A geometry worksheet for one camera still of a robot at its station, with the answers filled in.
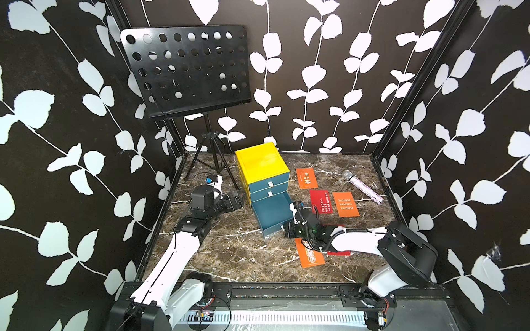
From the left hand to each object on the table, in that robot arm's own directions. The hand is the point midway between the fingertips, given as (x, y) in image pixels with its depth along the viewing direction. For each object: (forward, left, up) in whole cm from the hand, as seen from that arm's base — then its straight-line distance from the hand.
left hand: (238, 192), depth 80 cm
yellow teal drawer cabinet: (+6, -12, +2) cm, 13 cm away
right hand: (-7, -17, -15) cm, 24 cm away
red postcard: (+7, -39, -20) cm, 44 cm away
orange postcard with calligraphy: (+22, -34, -21) cm, 45 cm away
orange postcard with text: (+5, -51, -21) cm, 55 cm away
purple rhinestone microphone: (+13, -61, -18) cm, 65 cm away
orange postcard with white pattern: (-20, -28, -20) cm, 40 cm away
